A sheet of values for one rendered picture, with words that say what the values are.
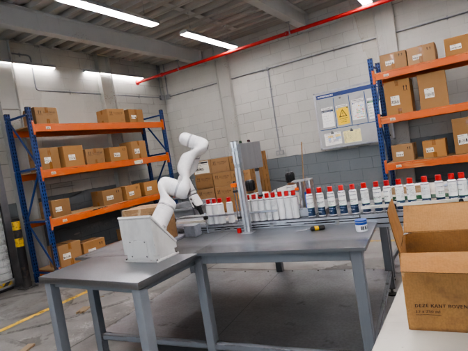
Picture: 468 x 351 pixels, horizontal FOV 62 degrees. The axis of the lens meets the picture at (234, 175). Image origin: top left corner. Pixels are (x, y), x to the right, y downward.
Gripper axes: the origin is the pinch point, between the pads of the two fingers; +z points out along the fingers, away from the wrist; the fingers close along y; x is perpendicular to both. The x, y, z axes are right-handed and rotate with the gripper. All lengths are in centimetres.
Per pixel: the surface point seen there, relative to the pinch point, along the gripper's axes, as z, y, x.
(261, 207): 19, -3, -51
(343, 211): 48, -4, -104
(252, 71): -224, 470, 39
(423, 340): 74, -150, -142
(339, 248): 57, -66, -108
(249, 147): -22, -12, -69
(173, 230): 3.6, -25.7, 13.1
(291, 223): 39, -6, -67
